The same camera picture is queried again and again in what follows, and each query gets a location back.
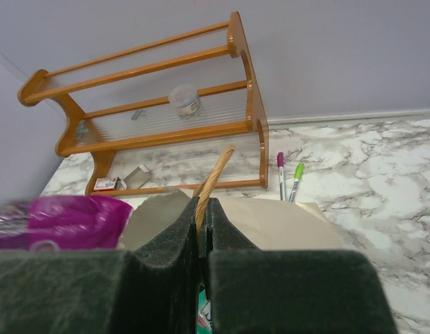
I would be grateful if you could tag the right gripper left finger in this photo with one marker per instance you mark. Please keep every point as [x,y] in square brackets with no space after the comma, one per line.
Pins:
[153,289]

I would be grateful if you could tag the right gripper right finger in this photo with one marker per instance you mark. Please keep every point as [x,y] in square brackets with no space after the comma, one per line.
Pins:
[292,291]

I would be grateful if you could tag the beige paper bag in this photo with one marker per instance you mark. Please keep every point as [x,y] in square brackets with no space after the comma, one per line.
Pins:
[270,224]

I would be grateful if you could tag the purple snack pouch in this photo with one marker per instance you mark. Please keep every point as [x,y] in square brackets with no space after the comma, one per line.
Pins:
[58,223]

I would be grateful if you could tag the small red white box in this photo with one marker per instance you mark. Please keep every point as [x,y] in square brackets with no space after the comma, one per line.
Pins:
[106,184]

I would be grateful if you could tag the green capped marker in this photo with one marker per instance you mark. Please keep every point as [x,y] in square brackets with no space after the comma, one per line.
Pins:
[297,179]

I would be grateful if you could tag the purple capped marker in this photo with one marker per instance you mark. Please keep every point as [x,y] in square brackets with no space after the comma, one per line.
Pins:
[281,175]

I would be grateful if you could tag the wooden orange shelf rack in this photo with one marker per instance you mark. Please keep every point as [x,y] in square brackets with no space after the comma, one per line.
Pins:
[117,111]

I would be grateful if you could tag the clear plastic jar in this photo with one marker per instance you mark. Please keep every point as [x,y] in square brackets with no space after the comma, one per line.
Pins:
[185,100]

